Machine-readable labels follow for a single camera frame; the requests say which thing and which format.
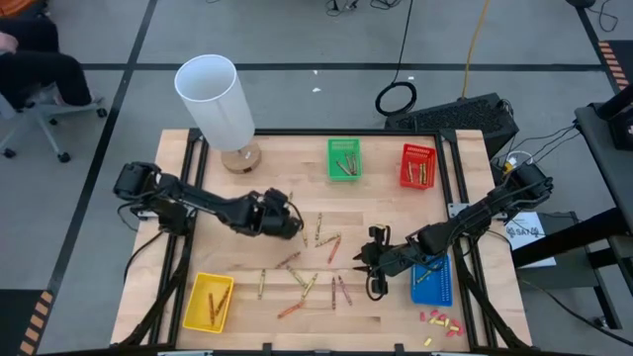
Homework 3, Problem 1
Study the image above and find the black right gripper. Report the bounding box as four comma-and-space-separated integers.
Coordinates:
352, 224, 419, 297

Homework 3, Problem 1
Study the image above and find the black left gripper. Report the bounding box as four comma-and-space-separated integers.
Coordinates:
240, 188, 304, 241

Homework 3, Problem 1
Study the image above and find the yellow plastic basket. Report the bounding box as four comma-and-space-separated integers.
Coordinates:
181, 271, 236, 335

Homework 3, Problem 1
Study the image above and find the blue plastic basket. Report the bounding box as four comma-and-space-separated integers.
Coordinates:
410, 251, 454, 308

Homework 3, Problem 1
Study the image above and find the green plastic basket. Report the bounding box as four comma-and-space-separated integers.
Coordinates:
326, 137, 364, 182

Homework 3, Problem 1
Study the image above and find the white shade wooden base lamp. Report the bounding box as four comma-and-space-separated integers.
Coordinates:
173, 53, 262, 175

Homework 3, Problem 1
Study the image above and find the red plastic basket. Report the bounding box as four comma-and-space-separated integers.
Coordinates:
399, 142, 438, 191

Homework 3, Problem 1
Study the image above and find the white paper sheet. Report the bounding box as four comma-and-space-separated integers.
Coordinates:
502, 211, 558, 269

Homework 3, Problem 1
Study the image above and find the black perforated computer case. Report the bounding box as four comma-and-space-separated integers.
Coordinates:
384, 92, 520, 159

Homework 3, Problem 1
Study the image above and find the grey base office chair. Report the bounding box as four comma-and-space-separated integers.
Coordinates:
0, 81, 109, 164

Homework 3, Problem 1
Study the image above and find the black side table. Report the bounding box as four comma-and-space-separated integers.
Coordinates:
511, 83, 633, 332

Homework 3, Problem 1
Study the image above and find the person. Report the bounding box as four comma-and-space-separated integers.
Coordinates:
0, 19, 95, 113

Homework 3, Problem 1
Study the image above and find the orange office chair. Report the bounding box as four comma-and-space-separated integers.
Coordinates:
0, 0, 50, 19

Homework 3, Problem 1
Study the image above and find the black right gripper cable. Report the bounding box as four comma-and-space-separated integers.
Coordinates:
366, 276, 391, 302

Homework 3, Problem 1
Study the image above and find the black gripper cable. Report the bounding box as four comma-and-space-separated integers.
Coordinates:
286, 200, 305, 231
366, 276, 391, 302

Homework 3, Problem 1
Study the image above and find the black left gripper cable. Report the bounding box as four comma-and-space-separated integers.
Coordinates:
286, 200, 305, 231

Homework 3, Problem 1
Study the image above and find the black power cable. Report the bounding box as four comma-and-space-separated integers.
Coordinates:
123, 229, 167, 283

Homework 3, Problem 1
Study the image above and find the black coiled cable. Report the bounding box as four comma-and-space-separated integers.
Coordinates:
374, 0, 418, 118

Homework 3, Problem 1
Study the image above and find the yellow cable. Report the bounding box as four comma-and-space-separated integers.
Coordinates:
460, 0, 492, 100

